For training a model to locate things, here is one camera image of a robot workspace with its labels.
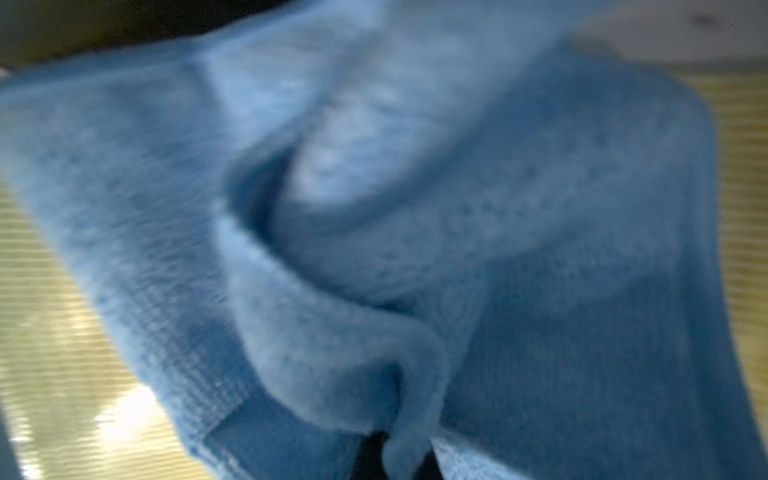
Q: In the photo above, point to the blue microfiber cloth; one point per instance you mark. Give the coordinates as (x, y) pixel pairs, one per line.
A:
(439, 220)

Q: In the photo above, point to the yellow mesh document bag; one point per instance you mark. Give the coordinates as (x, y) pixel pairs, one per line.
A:
(73, 411)

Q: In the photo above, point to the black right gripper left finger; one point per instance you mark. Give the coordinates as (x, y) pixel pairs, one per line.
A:
(368, 464)

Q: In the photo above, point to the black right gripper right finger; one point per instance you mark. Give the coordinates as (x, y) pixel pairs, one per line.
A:
(429, 469)

